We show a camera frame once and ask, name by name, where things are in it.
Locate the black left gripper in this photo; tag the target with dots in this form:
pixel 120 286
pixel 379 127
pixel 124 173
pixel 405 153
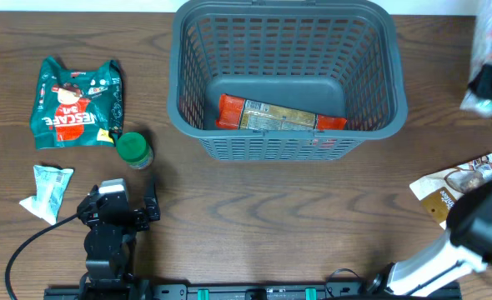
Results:
pixel 140 216

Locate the Kleenex tissue multipack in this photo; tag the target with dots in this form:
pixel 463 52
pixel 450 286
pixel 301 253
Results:
pixel 481 54

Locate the brown white snack pouch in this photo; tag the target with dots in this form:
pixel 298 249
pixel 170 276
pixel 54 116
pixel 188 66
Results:
pixel 438 192

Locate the green Nescafe coffee bag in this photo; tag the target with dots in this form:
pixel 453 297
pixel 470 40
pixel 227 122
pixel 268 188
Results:
pixel 77 108

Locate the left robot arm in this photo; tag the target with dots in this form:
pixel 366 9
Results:
pixel 111 241

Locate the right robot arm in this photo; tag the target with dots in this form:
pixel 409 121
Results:
pixel 459 199

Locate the green-lid Knorr seasoning jar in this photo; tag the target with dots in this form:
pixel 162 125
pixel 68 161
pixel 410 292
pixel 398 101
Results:
pixel 133 148

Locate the pale green snack packet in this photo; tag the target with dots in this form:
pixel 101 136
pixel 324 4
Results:
pixel 51 184

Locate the orange cracker package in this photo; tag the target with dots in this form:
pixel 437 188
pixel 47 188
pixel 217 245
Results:
pixel 237 113

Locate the grey plastic basket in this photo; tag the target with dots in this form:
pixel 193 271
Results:
pixel 335 58

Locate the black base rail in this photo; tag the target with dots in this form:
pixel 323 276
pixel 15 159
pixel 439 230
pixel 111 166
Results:
pixel 250 291

